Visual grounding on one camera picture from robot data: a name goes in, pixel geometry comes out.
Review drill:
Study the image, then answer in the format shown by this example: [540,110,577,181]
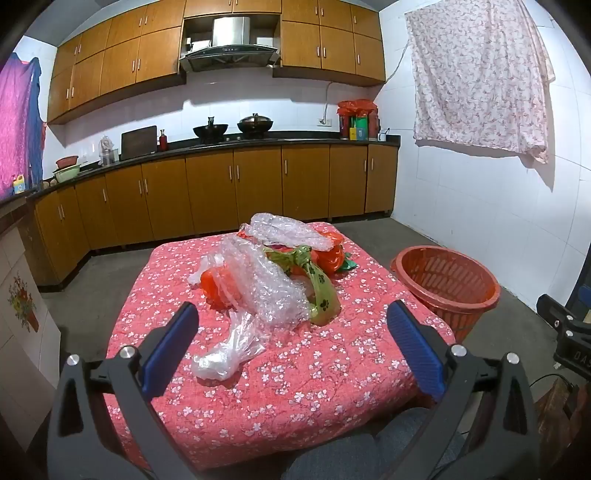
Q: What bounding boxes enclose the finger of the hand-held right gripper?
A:
[537,294,578,326]

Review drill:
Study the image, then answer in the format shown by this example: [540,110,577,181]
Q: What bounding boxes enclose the flower printed tile panel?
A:
[0,222,63,416]

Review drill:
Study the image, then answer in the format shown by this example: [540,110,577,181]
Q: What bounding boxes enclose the wooden lower kitchen cabinets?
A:
[28,143,400,287]

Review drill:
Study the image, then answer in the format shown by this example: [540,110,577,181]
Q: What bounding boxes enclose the dark cutting board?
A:
[121,125,158,160]

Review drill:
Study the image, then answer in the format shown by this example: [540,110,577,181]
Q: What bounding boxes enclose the black wok with lid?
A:
[237,113,274,138]

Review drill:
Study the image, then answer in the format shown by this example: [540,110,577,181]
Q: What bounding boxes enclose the green paw print bag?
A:
[265,244,341,324]

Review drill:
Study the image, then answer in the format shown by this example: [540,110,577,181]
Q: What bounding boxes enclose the clear plastic sheet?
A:
[188,251,227,287]

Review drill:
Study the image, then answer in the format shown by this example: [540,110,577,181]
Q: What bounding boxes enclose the wooden upper kitchen cabinets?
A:
[46,0,386,124]

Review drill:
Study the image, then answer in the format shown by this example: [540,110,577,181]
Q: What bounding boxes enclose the black open wok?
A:
[192,117,229,140]

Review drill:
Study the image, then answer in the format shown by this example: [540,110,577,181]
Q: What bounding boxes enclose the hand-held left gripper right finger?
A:
[387,299,541,480]

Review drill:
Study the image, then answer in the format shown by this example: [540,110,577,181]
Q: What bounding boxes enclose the person's legs in jeans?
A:
[286,406,467,480]

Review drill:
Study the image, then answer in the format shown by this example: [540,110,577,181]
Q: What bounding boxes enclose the red bag on containers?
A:
[337,98,378,117]

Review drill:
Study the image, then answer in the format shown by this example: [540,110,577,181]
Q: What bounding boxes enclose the wooden kitchen cabinets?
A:
[28,143,400,287]
[46,0,386,124]

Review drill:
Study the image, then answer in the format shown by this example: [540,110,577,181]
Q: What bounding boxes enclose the large bubble wrap sheet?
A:
[222,235,315,329]

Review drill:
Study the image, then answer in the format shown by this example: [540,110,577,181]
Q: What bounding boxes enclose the hanging pink floral sheet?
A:
[405,0,555,164]

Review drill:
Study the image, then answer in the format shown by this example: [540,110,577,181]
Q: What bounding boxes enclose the black kitchen countertop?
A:
[0,133,402,204]

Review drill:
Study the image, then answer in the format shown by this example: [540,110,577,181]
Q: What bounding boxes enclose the black cable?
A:
[526,373,573,393]

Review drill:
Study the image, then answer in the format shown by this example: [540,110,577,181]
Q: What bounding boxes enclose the red floral tablecloth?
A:
[105,222,458,472]

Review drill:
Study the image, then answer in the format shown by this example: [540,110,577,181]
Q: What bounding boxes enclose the red plastic basket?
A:
[390,246,502,344]

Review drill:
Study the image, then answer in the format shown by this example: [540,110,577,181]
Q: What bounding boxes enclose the crumpled orange plastic bag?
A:
[200,268,243,310]

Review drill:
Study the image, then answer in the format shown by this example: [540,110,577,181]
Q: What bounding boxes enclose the clear white plastic bag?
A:
[191,314,267,381]

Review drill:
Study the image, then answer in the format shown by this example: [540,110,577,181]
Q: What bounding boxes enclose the steel range hood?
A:
[179,16,281,72]

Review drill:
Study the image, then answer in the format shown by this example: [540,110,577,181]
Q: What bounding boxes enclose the small bubble wrap sheet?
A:
[240,212,331,252]

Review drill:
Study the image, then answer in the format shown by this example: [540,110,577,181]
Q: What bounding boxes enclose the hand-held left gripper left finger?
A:
[47,302,200,480]

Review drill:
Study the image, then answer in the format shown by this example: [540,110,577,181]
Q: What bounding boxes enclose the pink hanging cloth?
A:
[0,58,35,199]

